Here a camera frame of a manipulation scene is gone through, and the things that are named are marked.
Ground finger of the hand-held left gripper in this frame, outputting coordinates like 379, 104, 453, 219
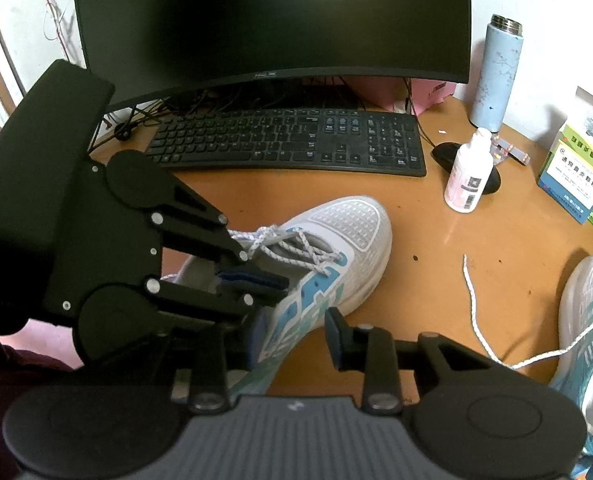
143, 169, 258, 274
145, 271, 288, 332

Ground black keyboard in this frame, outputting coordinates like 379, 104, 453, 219
144, 107, 427, 178

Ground thin wall wires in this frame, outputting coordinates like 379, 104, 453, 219
36, 0, 84, 67

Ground light blue water bottle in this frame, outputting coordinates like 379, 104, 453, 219
469, 14, 523, 133

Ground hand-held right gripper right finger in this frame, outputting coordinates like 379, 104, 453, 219
325, 306, 501, 411

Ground black computer mouse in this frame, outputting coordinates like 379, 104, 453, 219
431, 141, 502, 195

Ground white pink plastic bottle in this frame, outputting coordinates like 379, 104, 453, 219
444, 127, 497, 213

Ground white blue medicine box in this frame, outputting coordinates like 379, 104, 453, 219
537, 125, 593, 225

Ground pink box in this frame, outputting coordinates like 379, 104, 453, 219
347, 77, 458, 117

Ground white blue sneaker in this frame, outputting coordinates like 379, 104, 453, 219
161, 196, 393, 396
549, 251, 593, 480

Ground pill blister pack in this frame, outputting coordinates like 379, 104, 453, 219
494, 135, 532, 166

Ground black curved monitor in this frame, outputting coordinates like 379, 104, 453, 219
70, 0, 472, 111

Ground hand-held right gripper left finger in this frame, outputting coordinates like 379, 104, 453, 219
189, 309, 273, 411

